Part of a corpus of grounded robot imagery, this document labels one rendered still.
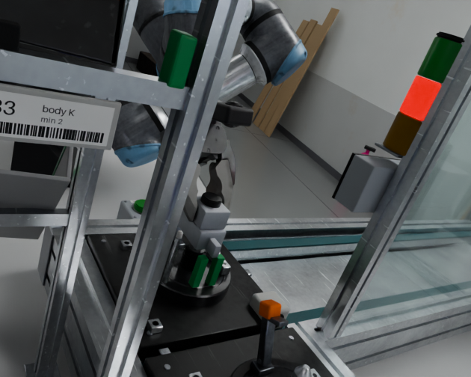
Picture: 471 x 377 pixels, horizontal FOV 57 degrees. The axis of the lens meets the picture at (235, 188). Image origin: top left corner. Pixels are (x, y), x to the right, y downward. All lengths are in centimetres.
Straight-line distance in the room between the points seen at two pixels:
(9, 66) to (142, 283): 18
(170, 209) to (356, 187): 34
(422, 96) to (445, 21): 392
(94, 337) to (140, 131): 58
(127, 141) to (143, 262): 73
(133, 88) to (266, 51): 84
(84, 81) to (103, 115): 2
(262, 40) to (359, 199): 61
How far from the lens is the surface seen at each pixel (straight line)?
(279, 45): 110
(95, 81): 26
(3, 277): 81
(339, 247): 108
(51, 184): 42
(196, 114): 29
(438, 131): 60
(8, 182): 42
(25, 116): 25
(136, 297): 35
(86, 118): 26
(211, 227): 62
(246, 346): 62
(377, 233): 64
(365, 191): 60
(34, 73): 25
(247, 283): 73
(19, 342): 71
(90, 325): 59
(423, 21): 469
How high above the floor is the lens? 137
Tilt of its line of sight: 22 degrees down
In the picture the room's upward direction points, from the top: 20 degrees clockwise
